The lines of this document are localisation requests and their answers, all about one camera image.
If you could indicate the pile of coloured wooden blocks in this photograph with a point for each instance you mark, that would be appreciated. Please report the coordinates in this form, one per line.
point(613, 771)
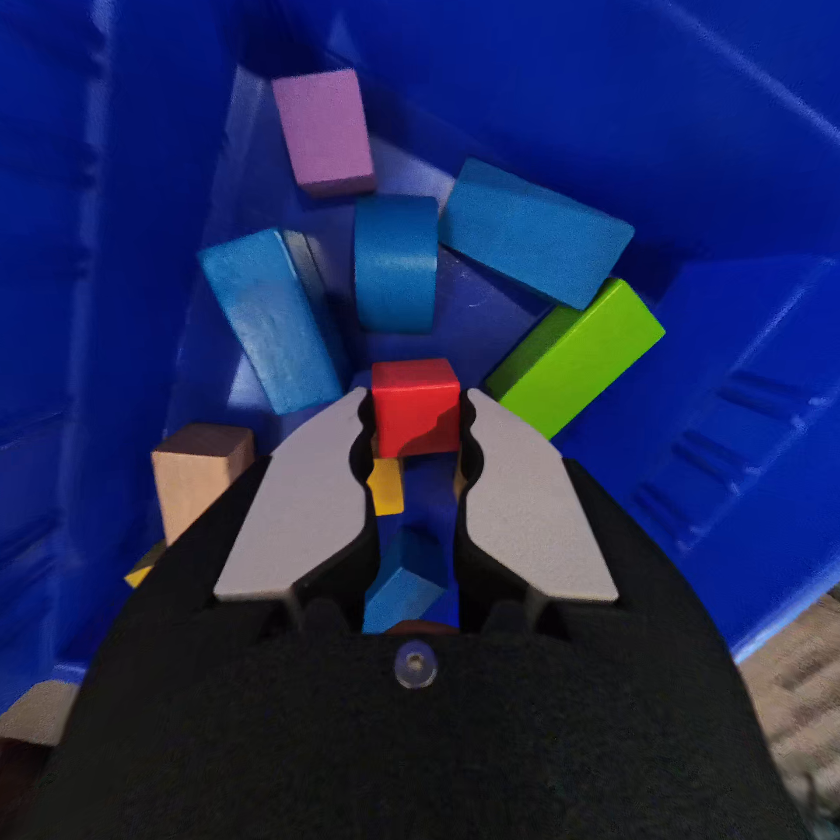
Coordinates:
point(394, 263)

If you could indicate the red wooden block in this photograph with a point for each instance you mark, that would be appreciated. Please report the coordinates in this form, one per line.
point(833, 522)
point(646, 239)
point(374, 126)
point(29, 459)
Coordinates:
point(416, 407)

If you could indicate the blue plastic bin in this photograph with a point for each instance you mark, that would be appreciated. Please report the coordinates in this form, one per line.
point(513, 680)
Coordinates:
point(735, 197)

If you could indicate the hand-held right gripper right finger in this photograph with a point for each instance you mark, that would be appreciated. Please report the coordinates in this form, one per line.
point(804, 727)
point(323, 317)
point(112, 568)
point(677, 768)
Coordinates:
point(532, 519)

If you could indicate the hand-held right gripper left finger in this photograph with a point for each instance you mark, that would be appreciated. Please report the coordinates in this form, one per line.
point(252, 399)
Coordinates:
point(295, 519)

